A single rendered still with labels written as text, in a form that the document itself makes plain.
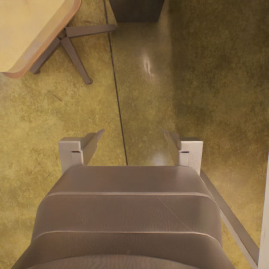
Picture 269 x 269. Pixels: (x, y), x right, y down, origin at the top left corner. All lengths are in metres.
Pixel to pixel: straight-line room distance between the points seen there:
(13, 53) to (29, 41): 0.07
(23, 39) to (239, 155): 1.38
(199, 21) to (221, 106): 0.53
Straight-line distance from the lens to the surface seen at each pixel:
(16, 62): 0.72
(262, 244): 0.58
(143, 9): 1.07
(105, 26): 1.22
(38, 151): 1.50
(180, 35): 1.28
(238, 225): 0.88
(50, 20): 0.69
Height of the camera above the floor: 1.23
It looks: 74 degrees down
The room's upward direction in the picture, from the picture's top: 176 degrees counter-clockwise
